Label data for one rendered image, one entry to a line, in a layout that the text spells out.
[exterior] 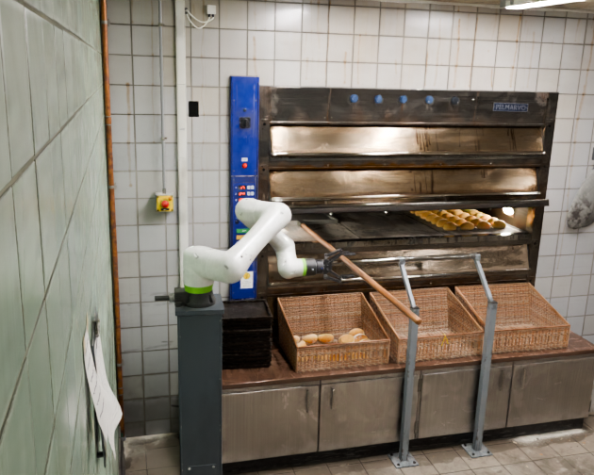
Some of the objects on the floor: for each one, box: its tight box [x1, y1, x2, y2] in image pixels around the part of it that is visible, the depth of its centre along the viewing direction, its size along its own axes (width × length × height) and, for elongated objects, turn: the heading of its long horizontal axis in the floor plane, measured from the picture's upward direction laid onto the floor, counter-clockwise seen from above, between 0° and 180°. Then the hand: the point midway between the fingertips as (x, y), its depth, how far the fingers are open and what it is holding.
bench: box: [222, 318, 594, 475], centre depth 401 cm, size 56×242×58 cm, turn 99°
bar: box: [332, 253, 498, 468], centre depth 369 cm, size 31×127×118 cm, turn 99°
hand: (351, 265), depth 343 cm, fingers open, 11 cm apart
